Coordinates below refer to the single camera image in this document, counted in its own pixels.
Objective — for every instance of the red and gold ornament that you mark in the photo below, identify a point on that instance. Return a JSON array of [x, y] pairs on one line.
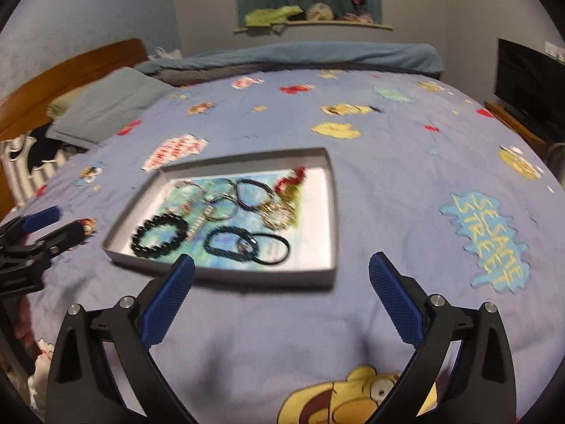
[[291, 179]]

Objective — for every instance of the black television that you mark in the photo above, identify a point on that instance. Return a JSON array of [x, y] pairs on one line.
[[529, 79]]

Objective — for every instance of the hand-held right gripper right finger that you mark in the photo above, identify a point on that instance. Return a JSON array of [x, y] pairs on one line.
[[397, 300]]

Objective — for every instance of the pink cloth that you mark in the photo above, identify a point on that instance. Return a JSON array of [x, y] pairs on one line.
[[359, 17]]

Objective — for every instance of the grey cardboard box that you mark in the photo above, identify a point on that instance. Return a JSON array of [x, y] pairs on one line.
[[265, 276]]

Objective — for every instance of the gold twisted hair stick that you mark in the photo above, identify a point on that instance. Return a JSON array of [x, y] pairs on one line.
[[198, 225]]

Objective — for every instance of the wooden television stand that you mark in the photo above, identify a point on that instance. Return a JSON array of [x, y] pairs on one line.
[[516, 121]]

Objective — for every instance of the blue printed paper sheet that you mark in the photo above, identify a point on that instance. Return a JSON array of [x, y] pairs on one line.
[[309, 229]]

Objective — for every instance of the green cloth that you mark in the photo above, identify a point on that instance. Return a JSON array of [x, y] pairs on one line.
[[269, 15]]

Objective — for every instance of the grey-green pillow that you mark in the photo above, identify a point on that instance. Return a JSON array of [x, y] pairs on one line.
[[110, 106]]

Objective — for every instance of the white wall sockets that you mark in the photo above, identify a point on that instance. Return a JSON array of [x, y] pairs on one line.
[[556, 51]]

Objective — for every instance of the wooden window shelf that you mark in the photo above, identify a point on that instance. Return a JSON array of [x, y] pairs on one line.
[[318, 25]]

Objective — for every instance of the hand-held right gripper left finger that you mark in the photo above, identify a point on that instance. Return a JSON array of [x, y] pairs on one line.
[[170, 304]]

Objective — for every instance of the person's left hand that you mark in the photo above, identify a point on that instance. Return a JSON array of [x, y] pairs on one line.
[[25, 324]]

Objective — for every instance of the dark clothes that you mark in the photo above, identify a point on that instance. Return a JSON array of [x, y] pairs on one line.
[[48, 145]]

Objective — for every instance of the white radiator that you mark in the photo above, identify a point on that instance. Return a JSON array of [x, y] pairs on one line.
[[17, 172]]

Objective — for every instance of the teal folded blanket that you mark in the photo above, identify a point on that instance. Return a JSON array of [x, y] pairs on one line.
[[309, 57]]

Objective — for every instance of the cartoon printed blue bedsheet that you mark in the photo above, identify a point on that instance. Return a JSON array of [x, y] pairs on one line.
[[397, 163]]

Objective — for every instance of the silver bangle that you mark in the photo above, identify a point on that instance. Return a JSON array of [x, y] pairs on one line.
[[223, 219], [207, 201]]

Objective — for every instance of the wooden headboard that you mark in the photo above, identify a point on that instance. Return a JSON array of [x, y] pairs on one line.
[[53, 79]]

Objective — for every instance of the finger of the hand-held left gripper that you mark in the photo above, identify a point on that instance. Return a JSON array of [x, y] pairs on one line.
[[42, 218], [66, 234]]

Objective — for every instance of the beige cloth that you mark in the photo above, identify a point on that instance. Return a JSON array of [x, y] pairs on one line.
[[320, 11]]

